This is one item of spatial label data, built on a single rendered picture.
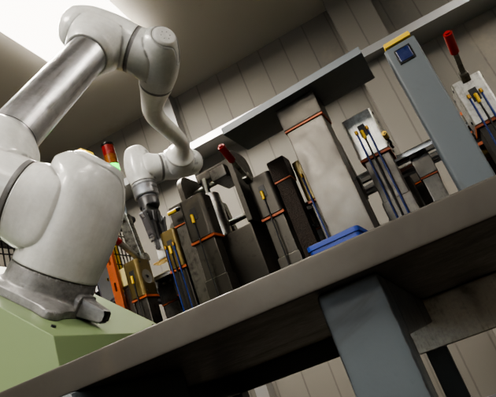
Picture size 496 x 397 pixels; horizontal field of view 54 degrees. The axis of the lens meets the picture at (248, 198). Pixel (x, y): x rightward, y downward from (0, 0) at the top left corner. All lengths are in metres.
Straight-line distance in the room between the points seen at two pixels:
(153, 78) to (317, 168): 0.54
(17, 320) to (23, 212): 0.18
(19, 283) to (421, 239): 0.63
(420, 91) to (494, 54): 2.73
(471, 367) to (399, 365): 2.81
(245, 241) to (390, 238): 0.74
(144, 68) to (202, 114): 2.80
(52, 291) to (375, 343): 0.53
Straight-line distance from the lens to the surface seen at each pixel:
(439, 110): 1.08
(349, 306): 0.60
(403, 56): 1.14
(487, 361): 3.40
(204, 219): 1.25
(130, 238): 1.60
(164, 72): 1.37
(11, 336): 0.82
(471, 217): 0.56
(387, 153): 1.24
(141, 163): 1.80
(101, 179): 0.88
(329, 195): 1.08
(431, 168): 1.37
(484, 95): 1.25
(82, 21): 1.37
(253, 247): 1.25
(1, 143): 0.96
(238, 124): 1.17
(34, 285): 0.88
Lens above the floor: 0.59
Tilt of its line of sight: 20 degrees up
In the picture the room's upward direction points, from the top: 21 degrees counter-clockwise
